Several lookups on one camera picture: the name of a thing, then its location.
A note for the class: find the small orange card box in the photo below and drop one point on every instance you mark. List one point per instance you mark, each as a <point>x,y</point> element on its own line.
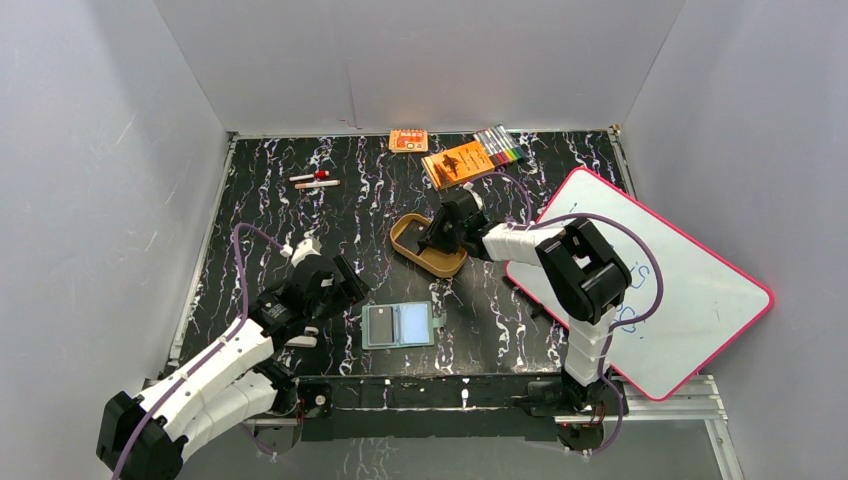
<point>408,141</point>

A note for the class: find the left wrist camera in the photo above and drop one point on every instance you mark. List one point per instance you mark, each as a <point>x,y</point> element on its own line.
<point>296,254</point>

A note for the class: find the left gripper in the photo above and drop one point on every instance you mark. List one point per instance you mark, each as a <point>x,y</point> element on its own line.
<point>344,282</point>

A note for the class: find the tan oval tray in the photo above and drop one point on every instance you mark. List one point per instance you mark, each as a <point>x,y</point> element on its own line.
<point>436,263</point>

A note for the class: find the pink framed whiteboard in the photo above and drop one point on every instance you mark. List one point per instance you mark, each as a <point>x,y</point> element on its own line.
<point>676,318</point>

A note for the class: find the white stapler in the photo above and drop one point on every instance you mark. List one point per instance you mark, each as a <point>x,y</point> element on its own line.
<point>302,341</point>

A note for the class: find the red capped marker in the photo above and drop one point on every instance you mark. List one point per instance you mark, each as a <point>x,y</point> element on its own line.
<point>315,176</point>

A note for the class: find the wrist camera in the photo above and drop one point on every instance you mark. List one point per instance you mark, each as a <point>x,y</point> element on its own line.
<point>471,197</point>
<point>296,254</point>

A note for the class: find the orange book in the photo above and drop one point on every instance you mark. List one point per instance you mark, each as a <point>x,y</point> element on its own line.
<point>457,165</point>

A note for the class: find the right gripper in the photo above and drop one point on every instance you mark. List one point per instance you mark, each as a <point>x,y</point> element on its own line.
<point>434,237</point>

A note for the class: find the set of coloured markers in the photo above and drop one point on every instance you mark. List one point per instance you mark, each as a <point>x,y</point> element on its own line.
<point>500,145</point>

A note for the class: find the mint green card holder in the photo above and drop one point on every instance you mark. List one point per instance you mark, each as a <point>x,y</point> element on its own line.
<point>415,325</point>

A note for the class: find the black base frame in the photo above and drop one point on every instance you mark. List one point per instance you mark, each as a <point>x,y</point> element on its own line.
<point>535,407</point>

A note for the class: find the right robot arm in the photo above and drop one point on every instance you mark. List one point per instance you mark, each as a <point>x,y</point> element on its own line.
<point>586,275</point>

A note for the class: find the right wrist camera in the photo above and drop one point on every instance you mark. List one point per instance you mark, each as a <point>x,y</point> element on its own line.
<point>471,197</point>

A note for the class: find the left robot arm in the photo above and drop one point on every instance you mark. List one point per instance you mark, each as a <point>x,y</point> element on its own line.
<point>150,435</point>

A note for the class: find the white pink marker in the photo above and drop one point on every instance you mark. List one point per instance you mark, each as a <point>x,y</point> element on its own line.
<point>317,184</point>

